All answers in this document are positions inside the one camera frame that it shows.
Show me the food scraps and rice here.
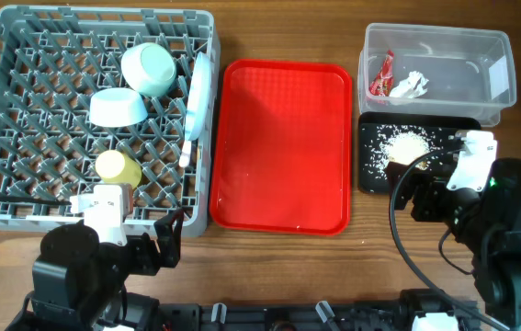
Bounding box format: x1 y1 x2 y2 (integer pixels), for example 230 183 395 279
361 124 443 179

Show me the yellow plastic cup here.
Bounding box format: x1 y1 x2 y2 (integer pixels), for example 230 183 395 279
95 150 142 189

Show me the white plastic fork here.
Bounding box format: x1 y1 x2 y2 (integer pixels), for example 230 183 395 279
178 140 192 168

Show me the white napkin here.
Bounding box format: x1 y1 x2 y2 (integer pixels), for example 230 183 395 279
389 71 429 98

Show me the red sauce packet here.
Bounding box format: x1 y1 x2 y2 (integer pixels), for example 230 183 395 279
368 50 394 97

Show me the light blue plate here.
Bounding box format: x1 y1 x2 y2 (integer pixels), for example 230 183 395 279
184 52 211 141

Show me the light blue food bowl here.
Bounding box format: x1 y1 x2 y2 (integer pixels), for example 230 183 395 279
121 42 177 97

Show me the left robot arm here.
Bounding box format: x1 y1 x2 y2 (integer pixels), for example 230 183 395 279
6 209 184 330

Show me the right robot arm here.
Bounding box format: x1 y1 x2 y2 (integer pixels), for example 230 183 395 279
386 158 521 329

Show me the black waste tray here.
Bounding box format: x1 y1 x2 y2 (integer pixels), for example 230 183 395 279
357 112 481 194

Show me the grey dishwasher rack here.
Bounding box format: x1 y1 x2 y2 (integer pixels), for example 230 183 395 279
0 5 221 237

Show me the clear plastic bin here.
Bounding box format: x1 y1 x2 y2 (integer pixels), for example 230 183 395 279
357 23 517 127

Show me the red plastic tray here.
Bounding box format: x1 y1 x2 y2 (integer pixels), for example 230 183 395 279
210 59 353 236

